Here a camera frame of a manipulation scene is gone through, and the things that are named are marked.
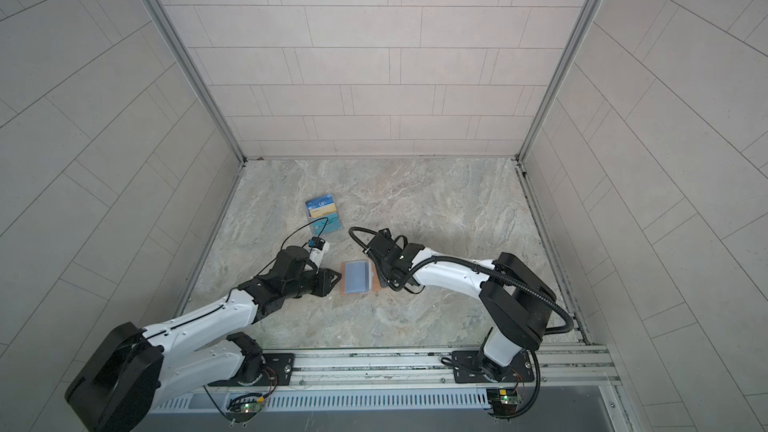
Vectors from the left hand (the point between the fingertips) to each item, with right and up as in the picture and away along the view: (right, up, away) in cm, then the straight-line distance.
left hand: (346, 274), depth 83 cm
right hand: (+12, -1, +2) cm, 12 cm away
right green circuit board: (+40, -24, -14) cm, 48 cm away
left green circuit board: (-18, -23, -19) cm, 35 cm away
